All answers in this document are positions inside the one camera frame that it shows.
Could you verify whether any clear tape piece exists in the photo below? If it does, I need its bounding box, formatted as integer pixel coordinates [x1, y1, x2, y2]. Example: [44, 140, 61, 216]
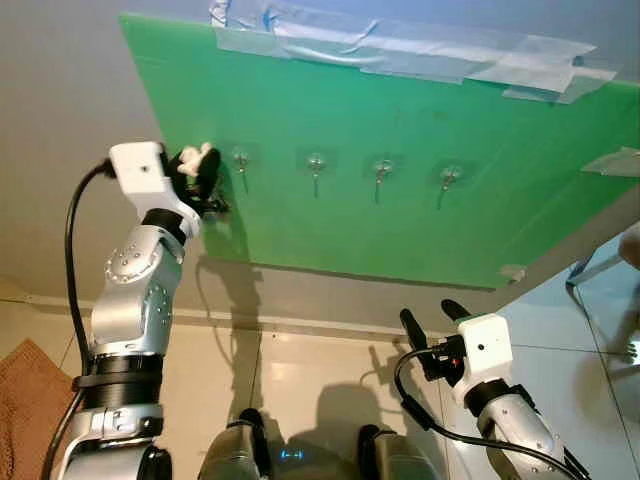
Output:
[583, 147, 640, 179]
[498, 263, 528, 284]

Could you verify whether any green corrugated plastic board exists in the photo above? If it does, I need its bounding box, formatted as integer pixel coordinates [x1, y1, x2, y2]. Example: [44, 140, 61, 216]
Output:
[118, 12, 640, 291]

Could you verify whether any short clear tape strip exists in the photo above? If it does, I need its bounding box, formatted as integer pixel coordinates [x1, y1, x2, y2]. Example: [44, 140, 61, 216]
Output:
[500, 62, 621, 106]

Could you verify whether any grey robot left leg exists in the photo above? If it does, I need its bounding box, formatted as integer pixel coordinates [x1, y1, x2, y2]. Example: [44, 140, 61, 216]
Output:
[198, 408, 276, 480]

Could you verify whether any long clear tape strip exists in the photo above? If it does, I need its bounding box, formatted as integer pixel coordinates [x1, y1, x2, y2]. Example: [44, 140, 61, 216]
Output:
[212, 18, 598, 86]

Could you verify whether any brown floor mat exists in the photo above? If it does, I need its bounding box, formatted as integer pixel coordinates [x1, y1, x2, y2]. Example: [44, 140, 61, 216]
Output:
[0, 338, 77, 480]

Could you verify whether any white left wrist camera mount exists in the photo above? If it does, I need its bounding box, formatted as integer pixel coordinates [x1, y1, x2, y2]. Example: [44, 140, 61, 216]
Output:
[108, 141, 203, 238]

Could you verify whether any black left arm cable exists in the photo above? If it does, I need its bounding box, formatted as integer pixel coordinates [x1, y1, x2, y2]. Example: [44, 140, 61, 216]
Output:
[38, 158, 119, 480]

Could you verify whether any metal chair frame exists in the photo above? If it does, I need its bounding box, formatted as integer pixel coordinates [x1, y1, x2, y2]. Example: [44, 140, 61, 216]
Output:
[566, 232, 640, 291]

